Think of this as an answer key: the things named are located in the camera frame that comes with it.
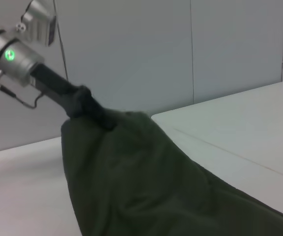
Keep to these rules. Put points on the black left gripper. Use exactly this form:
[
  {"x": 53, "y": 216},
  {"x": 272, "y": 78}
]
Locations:
[{"x": 57, "y": 88}]

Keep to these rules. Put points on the dark green shirt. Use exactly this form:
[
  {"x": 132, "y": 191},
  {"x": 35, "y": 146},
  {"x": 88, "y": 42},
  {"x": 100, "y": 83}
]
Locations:
[{"x": 156, "y": 184}]

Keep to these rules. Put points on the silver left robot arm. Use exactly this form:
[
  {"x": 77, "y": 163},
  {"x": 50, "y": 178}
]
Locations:
[{"x": 10, "y": 54}]

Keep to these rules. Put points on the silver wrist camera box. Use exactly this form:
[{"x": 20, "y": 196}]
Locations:
[{"x": 39, "y": 24}]

